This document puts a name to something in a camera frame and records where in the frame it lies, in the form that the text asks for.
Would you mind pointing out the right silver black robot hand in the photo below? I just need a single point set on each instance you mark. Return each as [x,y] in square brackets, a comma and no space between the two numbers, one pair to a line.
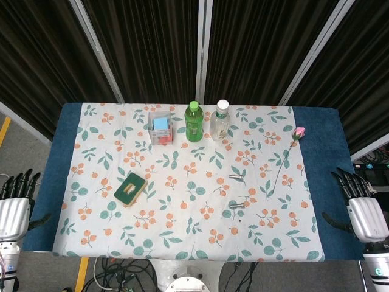
[369,219]

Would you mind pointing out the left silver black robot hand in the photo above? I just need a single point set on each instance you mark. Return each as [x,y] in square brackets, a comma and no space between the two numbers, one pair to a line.
[13,216]

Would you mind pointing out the small silver screw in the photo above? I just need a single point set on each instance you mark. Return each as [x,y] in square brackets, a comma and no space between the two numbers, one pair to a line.
[235,176]
[236,205]

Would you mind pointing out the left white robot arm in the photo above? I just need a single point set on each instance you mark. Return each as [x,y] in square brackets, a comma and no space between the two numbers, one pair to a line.
[7,264]

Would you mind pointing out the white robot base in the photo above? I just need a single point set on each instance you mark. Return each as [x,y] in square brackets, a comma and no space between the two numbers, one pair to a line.
[188,272]

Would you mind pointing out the black power strip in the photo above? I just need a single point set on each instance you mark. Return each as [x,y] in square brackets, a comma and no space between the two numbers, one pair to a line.
[377,167]

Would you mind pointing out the blue fabric table cover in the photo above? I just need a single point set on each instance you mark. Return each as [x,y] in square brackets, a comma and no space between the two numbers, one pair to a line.
[64,152]

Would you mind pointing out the pink artificial rose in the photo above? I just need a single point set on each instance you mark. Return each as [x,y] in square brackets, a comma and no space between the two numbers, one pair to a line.
[299,132]

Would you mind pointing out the green yellow scouring sponge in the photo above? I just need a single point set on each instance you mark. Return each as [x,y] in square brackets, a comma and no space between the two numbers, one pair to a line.
[123,191]

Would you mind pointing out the black pleated curtain panel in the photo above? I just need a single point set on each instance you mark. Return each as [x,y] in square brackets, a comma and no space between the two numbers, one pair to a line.
[258,45]
[358,76]
[36,61]
[146,45]

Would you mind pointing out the clear plastic box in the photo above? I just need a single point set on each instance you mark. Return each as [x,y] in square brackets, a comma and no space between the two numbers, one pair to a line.
[152,134]

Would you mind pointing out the red blocks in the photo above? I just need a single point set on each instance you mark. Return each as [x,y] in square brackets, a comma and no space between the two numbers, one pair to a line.
[165,140]

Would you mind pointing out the light blue card block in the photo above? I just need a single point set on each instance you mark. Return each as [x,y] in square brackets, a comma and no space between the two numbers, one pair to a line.
[161,123]

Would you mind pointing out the floral print tablecloth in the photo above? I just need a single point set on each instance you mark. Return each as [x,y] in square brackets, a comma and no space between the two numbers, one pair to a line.
[188,219]

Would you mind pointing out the clear water bottle white cap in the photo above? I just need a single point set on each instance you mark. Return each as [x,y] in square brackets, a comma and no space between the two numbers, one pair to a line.
[219,124]

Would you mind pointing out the green tea bottle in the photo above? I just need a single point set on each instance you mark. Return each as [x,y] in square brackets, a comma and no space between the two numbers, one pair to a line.
[194,124]

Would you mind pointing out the silver aluminium frame rail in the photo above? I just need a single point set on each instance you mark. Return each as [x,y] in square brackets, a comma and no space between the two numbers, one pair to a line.
[370,149]
[24,122]

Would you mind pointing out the silver aluminium frame post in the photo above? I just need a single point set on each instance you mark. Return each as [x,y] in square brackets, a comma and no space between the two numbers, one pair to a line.
[203,51]
[316,51]
[97,51]

